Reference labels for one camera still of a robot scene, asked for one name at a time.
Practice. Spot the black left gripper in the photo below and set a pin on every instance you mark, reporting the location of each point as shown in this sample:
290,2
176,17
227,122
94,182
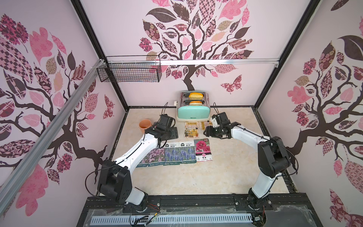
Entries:
174,133

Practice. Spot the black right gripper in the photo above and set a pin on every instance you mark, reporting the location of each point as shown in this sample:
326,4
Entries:
210,132

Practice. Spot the sunflower shop seed packet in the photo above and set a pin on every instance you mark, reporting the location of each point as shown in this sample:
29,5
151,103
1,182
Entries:
205,124

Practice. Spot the lavender seed packet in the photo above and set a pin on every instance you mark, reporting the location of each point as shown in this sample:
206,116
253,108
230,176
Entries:
172,153
187,152

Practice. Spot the pink cosmos seed packet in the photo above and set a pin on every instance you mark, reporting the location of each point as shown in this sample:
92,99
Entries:
156,157

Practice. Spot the pink hollyhock seed packet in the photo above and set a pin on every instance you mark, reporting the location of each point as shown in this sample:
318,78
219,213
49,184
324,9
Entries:
202,150

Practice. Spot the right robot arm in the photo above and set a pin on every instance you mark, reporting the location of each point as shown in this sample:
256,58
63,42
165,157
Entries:
273,157

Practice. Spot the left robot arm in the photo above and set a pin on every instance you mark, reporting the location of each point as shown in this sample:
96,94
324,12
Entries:
115,176

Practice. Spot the orange mug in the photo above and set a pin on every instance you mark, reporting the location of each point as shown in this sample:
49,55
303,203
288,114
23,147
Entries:
145,124

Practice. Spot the mint green toaster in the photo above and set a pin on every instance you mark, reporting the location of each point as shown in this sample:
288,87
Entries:
187,113

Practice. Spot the toast slice front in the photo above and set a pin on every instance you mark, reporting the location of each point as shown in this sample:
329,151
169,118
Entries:
196,103

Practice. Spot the toast slice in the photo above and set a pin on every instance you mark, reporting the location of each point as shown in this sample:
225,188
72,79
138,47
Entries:
196,103
196,96

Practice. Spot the toast slice rear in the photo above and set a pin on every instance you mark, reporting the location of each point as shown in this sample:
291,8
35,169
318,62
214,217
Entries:
196,96

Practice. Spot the black wire basket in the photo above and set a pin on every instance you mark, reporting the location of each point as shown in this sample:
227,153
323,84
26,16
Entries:
131,68

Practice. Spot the aluminium rail back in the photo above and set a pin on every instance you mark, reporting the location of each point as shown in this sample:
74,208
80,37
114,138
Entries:
223,61

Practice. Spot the aluminium rail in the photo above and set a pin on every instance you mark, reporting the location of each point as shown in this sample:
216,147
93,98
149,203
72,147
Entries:
17,178
223,61

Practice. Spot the aluminium rail left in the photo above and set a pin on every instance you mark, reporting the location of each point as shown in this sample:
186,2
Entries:
17,178

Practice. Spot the white cable duct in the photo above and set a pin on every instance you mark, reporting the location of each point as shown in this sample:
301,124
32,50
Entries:
146,220

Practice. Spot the black base frame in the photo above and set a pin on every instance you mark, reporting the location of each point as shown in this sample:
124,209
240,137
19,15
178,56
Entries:
280,210

